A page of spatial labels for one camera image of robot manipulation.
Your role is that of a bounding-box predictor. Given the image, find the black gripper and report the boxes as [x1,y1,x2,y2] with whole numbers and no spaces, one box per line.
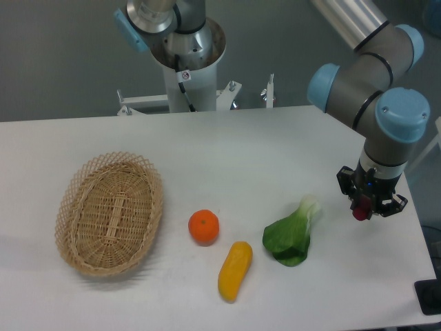
[336,163,408,218]

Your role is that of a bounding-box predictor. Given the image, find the red sweet potato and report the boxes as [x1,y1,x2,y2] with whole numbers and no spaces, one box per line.
[352,206,369,221]

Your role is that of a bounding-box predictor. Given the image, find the silver robot base joint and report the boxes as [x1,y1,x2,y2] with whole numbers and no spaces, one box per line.
[113,1,214,71]

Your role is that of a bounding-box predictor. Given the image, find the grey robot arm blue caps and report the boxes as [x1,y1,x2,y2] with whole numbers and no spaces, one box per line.
[307,1,430,221]

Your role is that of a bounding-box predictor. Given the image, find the green bok choy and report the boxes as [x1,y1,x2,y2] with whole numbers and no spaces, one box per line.
[262,194,321,267]

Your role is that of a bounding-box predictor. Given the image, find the black device at table edge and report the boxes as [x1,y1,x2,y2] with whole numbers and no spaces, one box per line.
[414,279,440,316]

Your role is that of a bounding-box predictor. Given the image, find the yellow bell pepper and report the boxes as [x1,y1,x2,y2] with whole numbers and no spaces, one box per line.
[218,241,253,303]

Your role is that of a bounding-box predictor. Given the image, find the orange mandarin fruit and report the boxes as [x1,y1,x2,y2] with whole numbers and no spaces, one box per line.
[188,210,220,246]

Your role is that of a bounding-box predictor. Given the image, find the woven wicker basket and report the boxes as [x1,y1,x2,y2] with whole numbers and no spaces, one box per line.
[55,152,163,277]

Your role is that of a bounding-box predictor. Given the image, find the black cable on pedestal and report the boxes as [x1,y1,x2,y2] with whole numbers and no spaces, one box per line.
[173,54,197,113]

